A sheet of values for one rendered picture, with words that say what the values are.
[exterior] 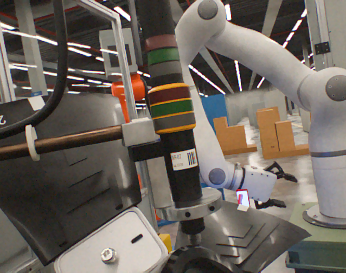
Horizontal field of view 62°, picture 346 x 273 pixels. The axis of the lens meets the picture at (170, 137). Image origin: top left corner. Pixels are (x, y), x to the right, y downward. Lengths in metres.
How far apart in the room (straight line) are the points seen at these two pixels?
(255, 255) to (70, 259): 0.22
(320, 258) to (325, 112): 0.37
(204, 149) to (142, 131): 0.54
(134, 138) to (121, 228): 0.09
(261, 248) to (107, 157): 0.23
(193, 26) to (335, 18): 1.42
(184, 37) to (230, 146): 8.75
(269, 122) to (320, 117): 6.96
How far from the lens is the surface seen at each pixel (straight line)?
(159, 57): 0.29
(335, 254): 0.86
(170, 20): 0.30
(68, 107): 0.42
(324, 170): 0.93
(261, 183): 0.93
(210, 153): 0.80
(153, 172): 0.28
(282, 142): 7.87
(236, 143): 9.54
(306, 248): 0.87
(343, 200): 0.94
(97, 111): 0.41
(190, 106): 0.29
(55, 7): 0.31
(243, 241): 0.42
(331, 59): 2.11
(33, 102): 0.44
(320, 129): 0.89
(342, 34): 2.14
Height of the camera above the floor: 1.36
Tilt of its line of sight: 3 degrees down
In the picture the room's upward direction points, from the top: 10 degrees counter-clockwise
